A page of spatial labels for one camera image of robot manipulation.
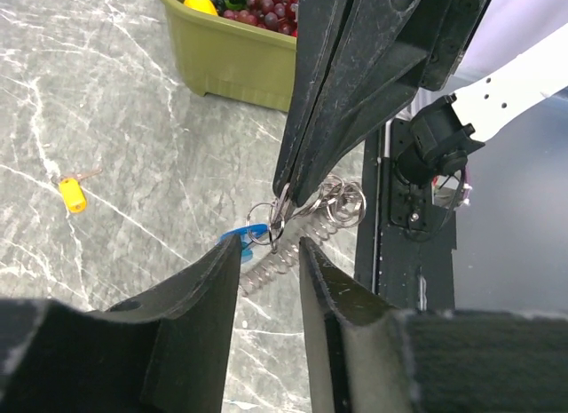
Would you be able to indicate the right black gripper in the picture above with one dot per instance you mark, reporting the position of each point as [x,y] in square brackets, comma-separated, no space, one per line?
[385,52]

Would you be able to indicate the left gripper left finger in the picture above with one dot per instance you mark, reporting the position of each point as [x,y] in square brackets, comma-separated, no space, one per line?
[164,350]

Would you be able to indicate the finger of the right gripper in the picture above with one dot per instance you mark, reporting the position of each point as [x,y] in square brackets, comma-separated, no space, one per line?
[318,24]

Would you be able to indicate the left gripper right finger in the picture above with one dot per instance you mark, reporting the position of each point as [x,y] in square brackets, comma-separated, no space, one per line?
[366,355]

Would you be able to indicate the light blue key handle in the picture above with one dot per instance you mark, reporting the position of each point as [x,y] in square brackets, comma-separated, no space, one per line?
[246,233]

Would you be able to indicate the metal keyring with small rings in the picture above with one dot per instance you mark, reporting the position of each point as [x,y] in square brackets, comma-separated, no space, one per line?
[339,204]

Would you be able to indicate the yellow key tag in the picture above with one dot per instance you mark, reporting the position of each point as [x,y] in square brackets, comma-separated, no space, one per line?
[72,195]

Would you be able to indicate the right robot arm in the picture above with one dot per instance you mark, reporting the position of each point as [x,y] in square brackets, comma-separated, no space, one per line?
[523,45]

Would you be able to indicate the purple toy grapes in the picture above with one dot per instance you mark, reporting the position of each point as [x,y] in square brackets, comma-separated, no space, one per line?
[274,15]

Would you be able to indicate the olive green plastic bin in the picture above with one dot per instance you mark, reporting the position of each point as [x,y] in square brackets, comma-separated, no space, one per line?
[231,59]

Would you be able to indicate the yellow toy lemon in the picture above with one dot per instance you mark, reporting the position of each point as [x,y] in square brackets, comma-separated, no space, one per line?
[205,6]

